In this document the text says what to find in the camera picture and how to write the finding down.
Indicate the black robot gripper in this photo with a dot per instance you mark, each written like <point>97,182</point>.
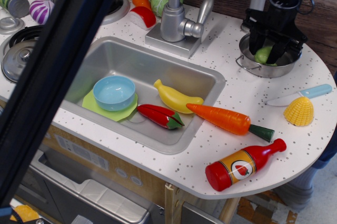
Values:
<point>277,22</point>

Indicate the green toy broccoli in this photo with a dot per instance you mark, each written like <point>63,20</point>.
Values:
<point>262,55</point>

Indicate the black blue robot arm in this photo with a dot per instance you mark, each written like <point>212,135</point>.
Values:
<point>56,57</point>

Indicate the small steel pan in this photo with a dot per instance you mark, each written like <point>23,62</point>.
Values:
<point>282,66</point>

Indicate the yellow toy corn piece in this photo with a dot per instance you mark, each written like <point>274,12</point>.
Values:
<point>300,112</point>

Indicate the silver toy faucet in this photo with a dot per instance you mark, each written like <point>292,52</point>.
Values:
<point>176,33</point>

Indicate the yellow toy banana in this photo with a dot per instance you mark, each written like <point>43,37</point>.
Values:
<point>174,99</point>

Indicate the red toy chili pepper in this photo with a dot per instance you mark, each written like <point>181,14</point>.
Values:
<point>162,116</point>

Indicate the red white toy cheese wedge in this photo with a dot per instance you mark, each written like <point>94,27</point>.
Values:
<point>142,17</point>

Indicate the small orange toy carrot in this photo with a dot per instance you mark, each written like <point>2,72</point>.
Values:
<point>143,3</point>

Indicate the red toy ketchup bottle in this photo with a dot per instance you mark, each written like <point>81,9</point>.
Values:
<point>240,165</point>

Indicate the back right stove burner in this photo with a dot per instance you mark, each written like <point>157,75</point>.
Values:
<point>117,10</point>

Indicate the stove burner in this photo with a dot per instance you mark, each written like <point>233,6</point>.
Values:
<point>117,10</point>
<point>27,33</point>

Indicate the blue plastic bowl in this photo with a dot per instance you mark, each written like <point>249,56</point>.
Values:
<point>114,93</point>

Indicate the grey toy sink basin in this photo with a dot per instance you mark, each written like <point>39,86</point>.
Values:
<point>113,56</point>

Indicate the green plastic plate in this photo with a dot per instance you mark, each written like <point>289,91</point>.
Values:
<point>90,104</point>

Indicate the purple striped toy eggplant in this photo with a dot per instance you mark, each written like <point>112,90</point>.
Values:
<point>40,10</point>

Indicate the front left stove burner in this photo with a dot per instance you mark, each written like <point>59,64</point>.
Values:
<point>27,33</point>

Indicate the green labelled toy can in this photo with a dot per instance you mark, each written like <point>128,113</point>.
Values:
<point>16,8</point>

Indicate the steel pot lid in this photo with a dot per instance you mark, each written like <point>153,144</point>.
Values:
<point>16,58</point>

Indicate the silver stove knob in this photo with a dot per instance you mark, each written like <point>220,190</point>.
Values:
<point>11,25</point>

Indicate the yellow toy object below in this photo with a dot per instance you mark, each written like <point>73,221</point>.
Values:
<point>23,213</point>

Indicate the toy knife blue handle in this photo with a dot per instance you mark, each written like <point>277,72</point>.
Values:
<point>308,93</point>

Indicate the grey oven door handle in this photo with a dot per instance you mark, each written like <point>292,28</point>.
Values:
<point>88,199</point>

